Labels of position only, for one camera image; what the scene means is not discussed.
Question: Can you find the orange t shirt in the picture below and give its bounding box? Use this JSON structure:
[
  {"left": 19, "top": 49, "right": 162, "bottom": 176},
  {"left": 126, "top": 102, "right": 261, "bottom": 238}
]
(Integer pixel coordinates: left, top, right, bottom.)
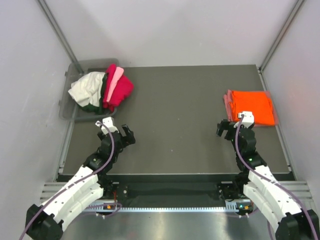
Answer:
[{"left": 228, "top": 89, "right": 276, "bottom": 127}]

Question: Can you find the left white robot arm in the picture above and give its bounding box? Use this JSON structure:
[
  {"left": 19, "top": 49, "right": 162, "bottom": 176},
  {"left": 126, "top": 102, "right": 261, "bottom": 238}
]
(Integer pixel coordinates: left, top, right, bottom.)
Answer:
[{"left": 20, "top": 117, "right": 136, "bottom": 240}]

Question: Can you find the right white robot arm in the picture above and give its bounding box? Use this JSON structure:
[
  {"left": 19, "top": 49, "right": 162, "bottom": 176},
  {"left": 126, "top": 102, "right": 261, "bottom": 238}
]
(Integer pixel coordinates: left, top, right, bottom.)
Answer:
[{"left": 216, "top": 111, "right": 320, "bottom": 240}]

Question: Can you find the dark green t shirt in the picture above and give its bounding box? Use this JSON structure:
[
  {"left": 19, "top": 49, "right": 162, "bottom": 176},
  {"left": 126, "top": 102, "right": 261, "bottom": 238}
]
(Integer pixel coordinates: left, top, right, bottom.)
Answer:
[{"left": 78, "top": 74, "right": 109, "bottom": 115}]

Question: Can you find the magenta t shirt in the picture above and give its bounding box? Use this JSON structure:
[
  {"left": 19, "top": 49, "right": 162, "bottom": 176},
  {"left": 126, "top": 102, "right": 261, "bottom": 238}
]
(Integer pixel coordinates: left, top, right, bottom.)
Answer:
[{"left": 102, "top": 64, "right": 134, "bottom": 112}]

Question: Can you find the grey plastic bin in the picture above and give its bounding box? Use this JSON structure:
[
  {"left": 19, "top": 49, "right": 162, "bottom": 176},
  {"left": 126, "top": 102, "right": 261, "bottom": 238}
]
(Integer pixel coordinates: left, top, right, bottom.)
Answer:
[{"left": 58, "top": 58, "right": 119, "bottom": 122}]

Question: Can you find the white t shirt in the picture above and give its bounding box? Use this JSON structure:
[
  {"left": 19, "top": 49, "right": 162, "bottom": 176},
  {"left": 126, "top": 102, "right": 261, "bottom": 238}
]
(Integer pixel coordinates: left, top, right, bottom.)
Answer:
[{"left": 68, "top": 71, "right": 105, "bottom": 107}]

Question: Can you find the light pink t shirt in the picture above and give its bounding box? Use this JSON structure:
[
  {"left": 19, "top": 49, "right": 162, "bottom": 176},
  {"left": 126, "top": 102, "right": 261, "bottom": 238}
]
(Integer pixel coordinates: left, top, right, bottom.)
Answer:
[{"left": 106, "top": 66, "right": 124, "bottom": 103}]

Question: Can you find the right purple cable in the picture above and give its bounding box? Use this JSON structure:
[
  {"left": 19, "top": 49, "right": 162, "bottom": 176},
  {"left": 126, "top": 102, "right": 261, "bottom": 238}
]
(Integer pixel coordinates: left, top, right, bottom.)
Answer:
[{"left": 234, "top": 113, "right": 318, "bottom": 240}]

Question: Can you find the purple cable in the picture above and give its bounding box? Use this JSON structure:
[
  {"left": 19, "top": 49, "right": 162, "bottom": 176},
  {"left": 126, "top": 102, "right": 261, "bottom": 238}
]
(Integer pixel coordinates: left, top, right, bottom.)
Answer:
[
  {"left": 234, "top": 113, "right": 318, "bottom": 240},
  {"left": 18, "top": 121, "right": 123, "bottom": 240}
]

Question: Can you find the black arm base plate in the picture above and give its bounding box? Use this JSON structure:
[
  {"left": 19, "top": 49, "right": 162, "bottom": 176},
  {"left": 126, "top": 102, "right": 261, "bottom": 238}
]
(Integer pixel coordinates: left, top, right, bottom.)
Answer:
[{"left": 107, "top": 173, "right": 245, "bottom": 207}]

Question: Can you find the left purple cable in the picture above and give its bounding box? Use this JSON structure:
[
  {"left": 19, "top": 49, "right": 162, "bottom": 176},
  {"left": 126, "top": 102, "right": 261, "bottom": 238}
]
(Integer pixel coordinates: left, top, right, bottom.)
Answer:
[{"left": 18, "top": 121, "right": 123, "bottom": 240}]

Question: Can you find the slotted grey cable duct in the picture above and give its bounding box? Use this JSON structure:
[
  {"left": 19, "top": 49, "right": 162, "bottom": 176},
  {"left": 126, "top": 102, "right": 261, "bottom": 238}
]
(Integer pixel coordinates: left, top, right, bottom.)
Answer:
[{"left": 83, "top": 200, "right": 255, "bottom": 215}]

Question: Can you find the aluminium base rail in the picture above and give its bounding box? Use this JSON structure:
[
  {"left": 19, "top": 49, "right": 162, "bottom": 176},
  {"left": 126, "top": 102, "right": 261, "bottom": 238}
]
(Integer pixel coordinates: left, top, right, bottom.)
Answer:
[{"left": 39, "top": 181, "right": 313, "bottom": 203}]

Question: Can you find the right aluminium frame post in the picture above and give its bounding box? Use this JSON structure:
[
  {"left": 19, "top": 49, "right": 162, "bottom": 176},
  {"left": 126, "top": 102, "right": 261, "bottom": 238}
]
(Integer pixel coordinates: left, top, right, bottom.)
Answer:
[{"left": 258, "top": 0, "right": 306, "bottom": 74}]

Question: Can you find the aluminium frame post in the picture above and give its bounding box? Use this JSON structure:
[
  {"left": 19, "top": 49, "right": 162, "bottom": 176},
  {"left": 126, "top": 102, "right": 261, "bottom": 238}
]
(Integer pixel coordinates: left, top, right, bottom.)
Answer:
[
  {"left": 258, "top": 0, "right": 306, "bottom": 74},
  {"left": 36, "top": 0, "right": 84, "bottom": 74}
]

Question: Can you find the left aluminium frame post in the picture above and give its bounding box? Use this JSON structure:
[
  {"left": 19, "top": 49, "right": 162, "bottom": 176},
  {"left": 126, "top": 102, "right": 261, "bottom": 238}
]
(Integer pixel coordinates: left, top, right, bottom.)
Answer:
[{"left": 36, "top": 0, "right": 84, "bottom": 74}]

